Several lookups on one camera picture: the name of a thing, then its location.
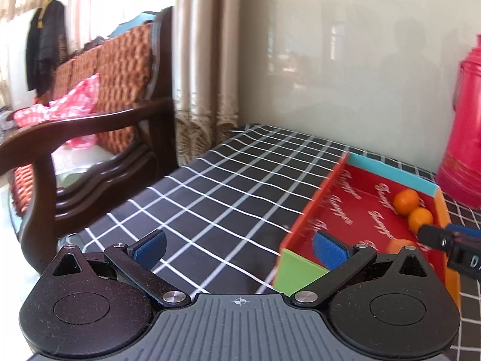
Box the half-peeled tangerine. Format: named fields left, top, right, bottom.
left=386, top=239, right=417, bottom=254

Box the orange tangerine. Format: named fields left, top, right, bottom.
left=392, top=188, right=420, bottom=216
left=408, top=207, right=434, bottom=235

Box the colourful red paper box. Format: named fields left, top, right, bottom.
left=273, top=153, right=461, bottom=303

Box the red thermos flask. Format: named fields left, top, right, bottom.
left=436, top=44, right=481, bottom=210

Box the black white checkered tablecloth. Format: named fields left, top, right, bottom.
left=55, top=122, right=481, bottom=361

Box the dark wooden sofa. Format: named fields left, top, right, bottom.
left=1, top=8, right=178, bottom=272

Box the black hanging coat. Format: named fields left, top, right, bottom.
left=25, top=0, right=68, bottom=97

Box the beige curtain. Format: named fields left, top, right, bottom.
left=173, top=0, right=241, bottom=165

